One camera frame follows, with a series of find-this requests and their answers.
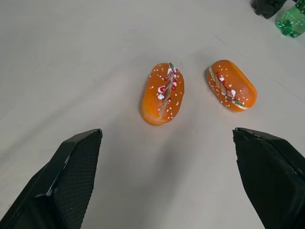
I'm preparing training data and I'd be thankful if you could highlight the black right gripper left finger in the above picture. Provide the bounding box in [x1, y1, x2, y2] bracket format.
[0, 128, 103, 229]

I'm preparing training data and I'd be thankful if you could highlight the black object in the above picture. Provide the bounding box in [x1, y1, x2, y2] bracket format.
[250, 0, 299, 20]

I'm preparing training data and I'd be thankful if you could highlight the orange toy hot dog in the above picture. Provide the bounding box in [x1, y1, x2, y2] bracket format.
[141, 62, 186, 126]
[206, 59, 258, 112]

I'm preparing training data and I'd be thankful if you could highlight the green plastic bottle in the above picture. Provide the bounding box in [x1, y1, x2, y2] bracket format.
[275, 0, 305, 39]

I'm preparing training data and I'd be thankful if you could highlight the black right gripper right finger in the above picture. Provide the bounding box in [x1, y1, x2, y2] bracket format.
[232, 127, 305, 229]

